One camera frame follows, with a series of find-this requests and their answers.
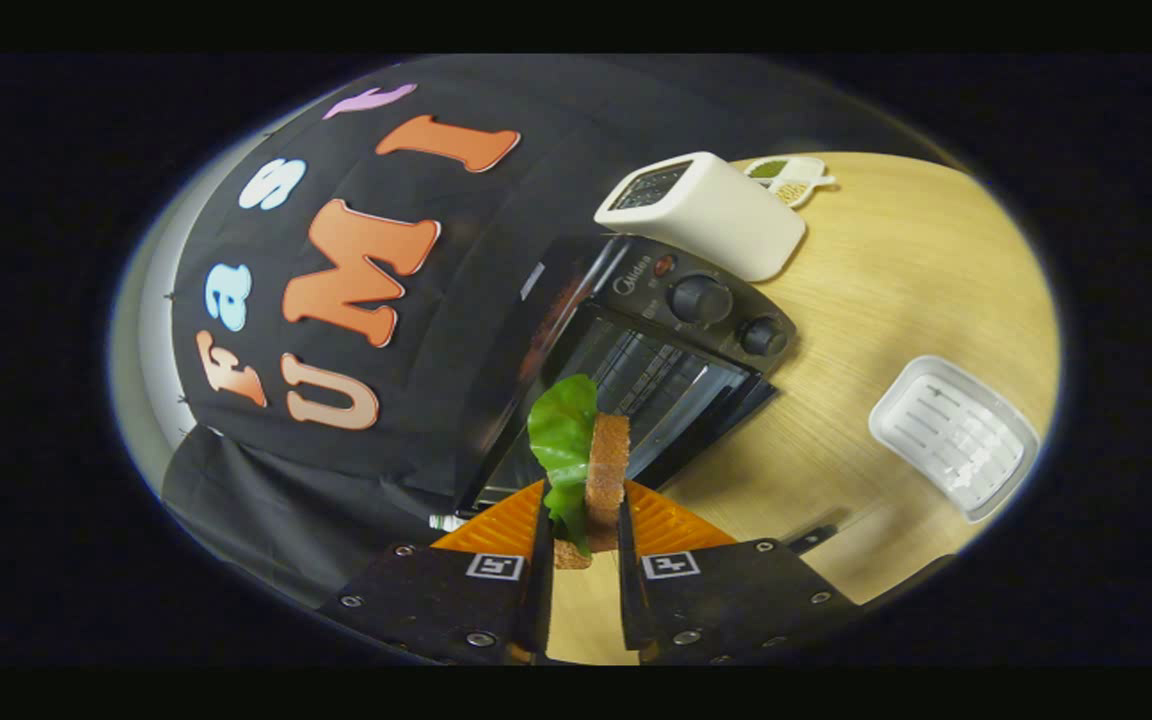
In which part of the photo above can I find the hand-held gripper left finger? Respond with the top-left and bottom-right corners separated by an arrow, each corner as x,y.
321,480 -> 555,666

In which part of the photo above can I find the black toaster oven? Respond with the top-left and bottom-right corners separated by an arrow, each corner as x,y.
456,233 -> 837,556

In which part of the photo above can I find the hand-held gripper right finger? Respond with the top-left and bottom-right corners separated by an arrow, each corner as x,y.
618,480 -> 862,666

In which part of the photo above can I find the white plastic tray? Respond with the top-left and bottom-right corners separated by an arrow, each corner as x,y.
868,355 -> 1041,523

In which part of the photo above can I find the bread and lettuce sandwich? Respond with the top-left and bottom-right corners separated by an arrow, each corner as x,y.
526,374 -> 632,571

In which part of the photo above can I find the white pop-up toaster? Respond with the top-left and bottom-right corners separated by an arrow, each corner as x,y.
594,152 -> 807,283

